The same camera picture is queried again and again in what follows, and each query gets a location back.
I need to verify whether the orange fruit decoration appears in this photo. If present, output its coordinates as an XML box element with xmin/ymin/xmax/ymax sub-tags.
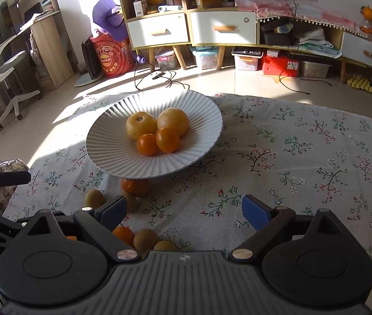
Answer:
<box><xmin>360</xmin><ymin>6</ymin><xmax>372</xmax><ymax>22</ymax></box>

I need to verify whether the right orange tomato in bowl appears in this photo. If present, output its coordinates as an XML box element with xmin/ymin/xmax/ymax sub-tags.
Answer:
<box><xmin>156</xmin><ymin>128</ymin><xmax>180</xmax><ymax>154</ymax></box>

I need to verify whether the yellow egg carton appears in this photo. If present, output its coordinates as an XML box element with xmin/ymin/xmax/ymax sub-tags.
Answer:
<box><xmin>345</xmin><ymin>72</ymin><xmax>372</xmax><ymax>94</ymax></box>

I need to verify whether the large orange tomato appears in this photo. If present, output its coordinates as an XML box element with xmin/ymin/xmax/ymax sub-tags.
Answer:
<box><xmin>112</xmin><ymin>226</ymin><xmax>135</xmax><ymax>247</ymax></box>

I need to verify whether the tangerine under bowl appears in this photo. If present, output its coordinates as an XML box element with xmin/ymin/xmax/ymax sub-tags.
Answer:
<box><xmin>121</xmin><ymin>178</ymin><xmax>151</xmax><ymax>198</ymax></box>

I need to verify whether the pink lace cabinet cloth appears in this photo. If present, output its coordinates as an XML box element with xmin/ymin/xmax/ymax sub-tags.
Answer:
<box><xmin>234</xmin><ymin>0</ymin><xmax>368</xmax><ymax>38</ymax></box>

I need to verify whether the brown longan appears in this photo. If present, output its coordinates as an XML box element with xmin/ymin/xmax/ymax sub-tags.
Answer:
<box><xmin>133</xmin><ymin>229</ymin><xmax>160</xmax><ymax>253</ymax></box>
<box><xmin>121</xmin><ymin>191</ymin><xmax>139</xmax><ymax>213</ymax></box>
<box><xmin>153</xmin><ymin>240</ymin><xmax>178</xmax><ymax>252</ymax></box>
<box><xmin>85</xmin><ymin>189</ymin><xmax>106</xmax><ymax>209</ymax></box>

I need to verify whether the black floor heater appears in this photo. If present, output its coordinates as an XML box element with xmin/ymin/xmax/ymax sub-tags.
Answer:
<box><xmin>74</xmin><ymin>38</ymin><xmax>103</xmax><ymax>87</ymax></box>

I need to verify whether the wooden shelf cabinet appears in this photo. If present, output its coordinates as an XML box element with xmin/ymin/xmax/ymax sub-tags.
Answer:
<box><xmin>120</xmin><ymin>0</ymin><xmax>372</xmax><ymax>67</ymax></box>

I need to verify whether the black power cable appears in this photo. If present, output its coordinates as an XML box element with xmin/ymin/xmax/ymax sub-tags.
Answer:
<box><xmin>133</xmin><ymin>50</ymin><xmax>190</xmax><ymax>92</ymax></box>

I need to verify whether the white ribbed fruit bowl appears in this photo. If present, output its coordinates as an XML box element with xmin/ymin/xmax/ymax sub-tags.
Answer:
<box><xmin>86</xmin><ymin>89</ymin><xmax>223</xmax><ymax>179</ymax></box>

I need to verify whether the clear storage bin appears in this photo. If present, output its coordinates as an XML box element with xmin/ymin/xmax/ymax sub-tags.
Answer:
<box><xmin>191</xmin><ymin>46</ymin><xmax>219</xmax><ymax>70</ymax></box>

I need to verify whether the left yellow apple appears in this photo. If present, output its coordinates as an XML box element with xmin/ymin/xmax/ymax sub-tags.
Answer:
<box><xmin>126</xmin><ymin>112</ymin><xmax>157</xmax><ymax>140</ymax></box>

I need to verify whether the purple plush toy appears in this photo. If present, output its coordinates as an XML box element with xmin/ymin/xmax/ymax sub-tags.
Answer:
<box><xmin>92</xmin><ymin>0</ymin><xmax>128</xmax><ymax>42</ymax></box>

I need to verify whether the red storage box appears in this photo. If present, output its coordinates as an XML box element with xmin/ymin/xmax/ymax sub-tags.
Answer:
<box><xmin>261</xmin><ymin>54</ymin><xmax>299</xmax><ymax>77</ymax></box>

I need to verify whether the red snack bag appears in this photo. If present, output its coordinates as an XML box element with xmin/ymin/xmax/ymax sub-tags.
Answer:
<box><xmin>90</xmin><ymin>33</ymin><xmax>134</xmax><ymax>78</ymax></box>

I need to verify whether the wooden desk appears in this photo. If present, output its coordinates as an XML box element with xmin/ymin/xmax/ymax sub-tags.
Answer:
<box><xmin>7</xmin><ymin>0</ymin><xmax>74</xmax><ymax>91</ymax></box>

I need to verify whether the orange tomato in bowl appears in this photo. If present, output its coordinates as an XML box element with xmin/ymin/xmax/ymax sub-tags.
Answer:
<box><xmin>156</xmin><ymin>128</ymin><xmax>180</xmax><ymax>154</ymax></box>
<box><xmin>136</xmin><ymin>133</ymin><xmax>158</xmax><ymax>156</ymax></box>

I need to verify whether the floral tablecloth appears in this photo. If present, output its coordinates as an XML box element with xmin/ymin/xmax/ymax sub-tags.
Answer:
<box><xmin>0</xmin><ymin>92</ymin><xmax>372</xmax><ymax>309</ymax></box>

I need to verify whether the left orange tomato in bowl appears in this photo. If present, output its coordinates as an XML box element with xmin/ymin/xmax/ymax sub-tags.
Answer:
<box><xmin>136</xmin><ymin>133</ymin><xmax>158</xmax><ymax>156</ymax></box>

